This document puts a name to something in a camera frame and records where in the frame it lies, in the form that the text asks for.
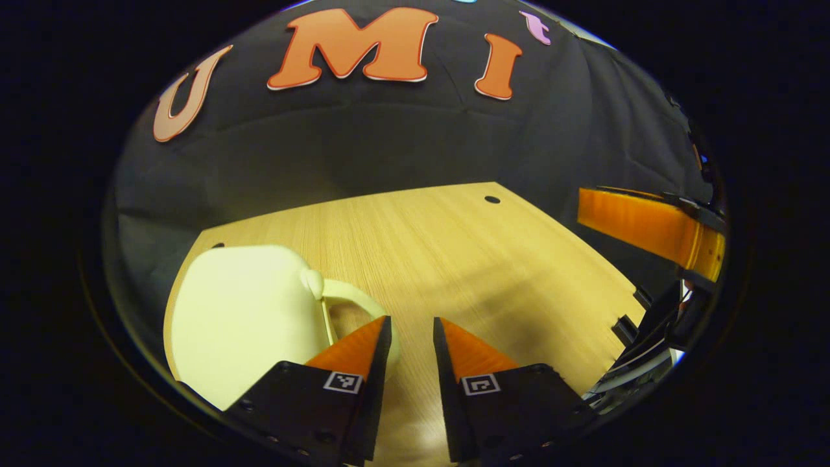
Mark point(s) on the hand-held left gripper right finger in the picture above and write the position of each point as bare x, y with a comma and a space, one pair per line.
447, 389

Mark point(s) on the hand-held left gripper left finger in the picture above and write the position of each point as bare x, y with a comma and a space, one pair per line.
376, 389

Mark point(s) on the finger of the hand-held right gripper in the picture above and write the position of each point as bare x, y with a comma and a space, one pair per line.
635, 224

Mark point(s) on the pale yellow suitcase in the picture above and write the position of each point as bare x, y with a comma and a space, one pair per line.
246, 318

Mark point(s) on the black backdrop cloth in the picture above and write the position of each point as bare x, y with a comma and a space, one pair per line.
389, 143

